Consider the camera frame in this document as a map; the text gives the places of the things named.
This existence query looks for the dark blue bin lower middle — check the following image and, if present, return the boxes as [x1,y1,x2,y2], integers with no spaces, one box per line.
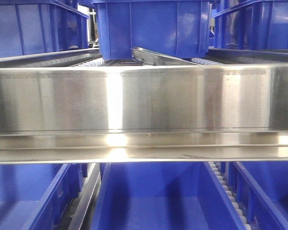
[91,162,245,230]

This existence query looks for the dark blue bin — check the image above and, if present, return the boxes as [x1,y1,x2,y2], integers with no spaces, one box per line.
[91,162,245,230]
[92,0,211,59]
[0,164,85,230]
[0,0,89,58]
[212,0,288,50]
[225,161,288,230]

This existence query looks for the dark blue bin upper middle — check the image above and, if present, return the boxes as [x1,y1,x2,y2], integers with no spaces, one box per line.
[92,0,211,59]

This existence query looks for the white roller conveyor track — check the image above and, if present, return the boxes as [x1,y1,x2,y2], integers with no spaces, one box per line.
[208,161,252,230]

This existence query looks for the dark blue bin lower left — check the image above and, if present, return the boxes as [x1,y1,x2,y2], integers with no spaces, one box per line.
[0,164,85,230]

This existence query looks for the dark blue bin upper right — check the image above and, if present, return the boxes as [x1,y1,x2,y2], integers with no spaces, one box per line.
[212,0,288,50]

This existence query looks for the dark blue bin lower right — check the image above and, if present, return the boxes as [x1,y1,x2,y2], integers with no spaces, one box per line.
[225,161,288,230]

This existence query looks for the dark blue bin upper left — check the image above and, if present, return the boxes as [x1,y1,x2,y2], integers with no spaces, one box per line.
[0,0,89,58]

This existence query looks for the stainless steel shelf rail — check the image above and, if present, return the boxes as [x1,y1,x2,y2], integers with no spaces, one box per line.
[0,63,288,164]

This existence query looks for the steel lane divider rail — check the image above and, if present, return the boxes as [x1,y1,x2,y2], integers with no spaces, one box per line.
[68,163,101,230]

